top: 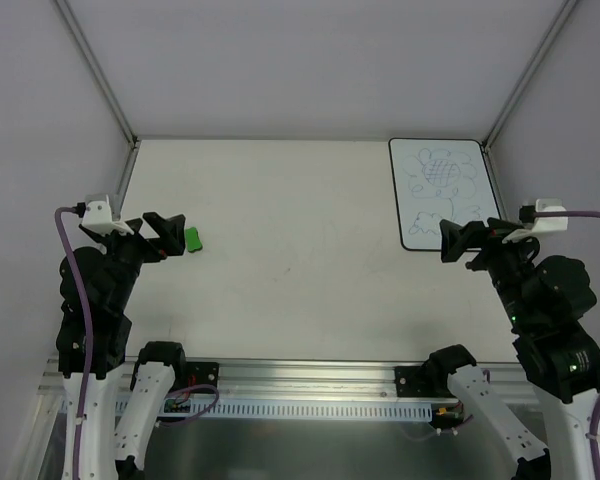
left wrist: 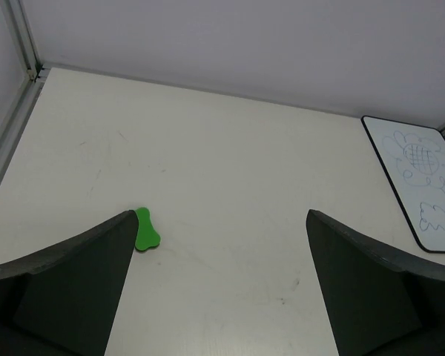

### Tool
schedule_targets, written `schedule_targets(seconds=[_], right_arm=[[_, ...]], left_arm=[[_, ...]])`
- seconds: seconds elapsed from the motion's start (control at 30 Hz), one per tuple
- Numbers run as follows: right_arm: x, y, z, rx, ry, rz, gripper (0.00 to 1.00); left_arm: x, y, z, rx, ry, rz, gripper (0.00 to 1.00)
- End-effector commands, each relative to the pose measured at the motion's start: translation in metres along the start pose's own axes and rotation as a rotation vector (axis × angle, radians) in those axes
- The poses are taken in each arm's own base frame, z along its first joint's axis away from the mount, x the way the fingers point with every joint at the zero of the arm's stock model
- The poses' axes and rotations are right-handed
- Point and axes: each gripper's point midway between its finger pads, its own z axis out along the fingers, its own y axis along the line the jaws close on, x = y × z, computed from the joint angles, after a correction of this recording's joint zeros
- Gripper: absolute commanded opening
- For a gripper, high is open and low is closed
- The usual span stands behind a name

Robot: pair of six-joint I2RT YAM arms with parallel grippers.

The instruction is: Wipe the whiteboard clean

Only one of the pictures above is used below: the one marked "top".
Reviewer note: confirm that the green whiteboard eraser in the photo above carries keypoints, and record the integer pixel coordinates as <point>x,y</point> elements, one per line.
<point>193,240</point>

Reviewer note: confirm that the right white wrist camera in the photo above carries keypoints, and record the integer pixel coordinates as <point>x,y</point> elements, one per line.
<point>544,217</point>

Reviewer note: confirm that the aluminium frame post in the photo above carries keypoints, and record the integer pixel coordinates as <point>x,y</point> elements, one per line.
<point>78,37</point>
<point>534,63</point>

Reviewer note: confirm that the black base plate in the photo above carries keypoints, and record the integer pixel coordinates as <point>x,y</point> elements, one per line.
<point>420,382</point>
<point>202,374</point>

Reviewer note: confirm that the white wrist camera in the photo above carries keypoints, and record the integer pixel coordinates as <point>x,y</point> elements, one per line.
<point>544,217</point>
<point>100,219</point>

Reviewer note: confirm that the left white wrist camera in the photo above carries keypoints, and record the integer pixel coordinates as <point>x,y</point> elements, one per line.
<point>100,219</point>

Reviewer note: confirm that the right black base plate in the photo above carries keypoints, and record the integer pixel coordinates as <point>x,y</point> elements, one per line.
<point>420,382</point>

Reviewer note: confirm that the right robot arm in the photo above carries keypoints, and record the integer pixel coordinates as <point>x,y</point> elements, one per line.
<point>544,302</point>

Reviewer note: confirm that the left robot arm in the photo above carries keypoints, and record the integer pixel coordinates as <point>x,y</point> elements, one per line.
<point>96,285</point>

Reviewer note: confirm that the aluminium mounting rail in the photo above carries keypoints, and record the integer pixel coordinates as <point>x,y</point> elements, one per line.
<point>320,380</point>

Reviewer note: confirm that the white slotted cable duct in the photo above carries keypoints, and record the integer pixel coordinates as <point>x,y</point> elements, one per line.
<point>419,412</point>

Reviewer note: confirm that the small whiteboard black frame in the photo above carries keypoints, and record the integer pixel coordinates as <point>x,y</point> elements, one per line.
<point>435,180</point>

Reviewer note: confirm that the right aluminium frame post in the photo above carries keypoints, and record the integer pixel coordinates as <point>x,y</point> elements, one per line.
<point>534,63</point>

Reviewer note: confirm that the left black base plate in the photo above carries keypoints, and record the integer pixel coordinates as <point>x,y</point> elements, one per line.
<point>202,374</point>

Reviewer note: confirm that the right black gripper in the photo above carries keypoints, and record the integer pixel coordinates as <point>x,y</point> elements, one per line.
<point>483,240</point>

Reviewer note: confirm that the left aluminium frame post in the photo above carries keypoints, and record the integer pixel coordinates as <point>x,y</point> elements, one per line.
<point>78,37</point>

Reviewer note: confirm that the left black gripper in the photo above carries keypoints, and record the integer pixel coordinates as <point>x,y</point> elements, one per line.
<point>147,240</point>

